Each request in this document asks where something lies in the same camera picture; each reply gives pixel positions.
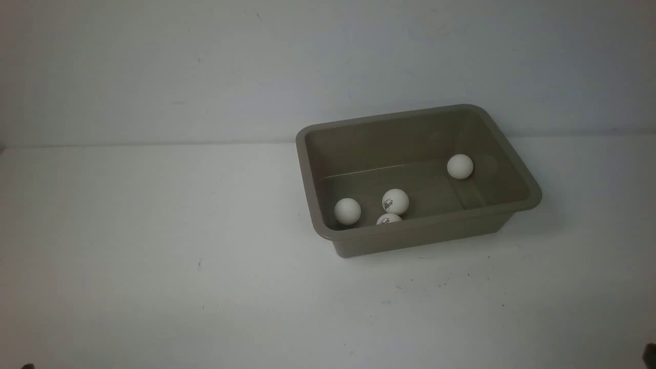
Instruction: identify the white table-tennis ball with logo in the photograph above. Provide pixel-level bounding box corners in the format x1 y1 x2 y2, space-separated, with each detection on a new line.
376 213 402 225

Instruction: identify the brown plastic bin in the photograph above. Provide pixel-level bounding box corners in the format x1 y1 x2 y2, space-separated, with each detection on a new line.
295 104 543 258

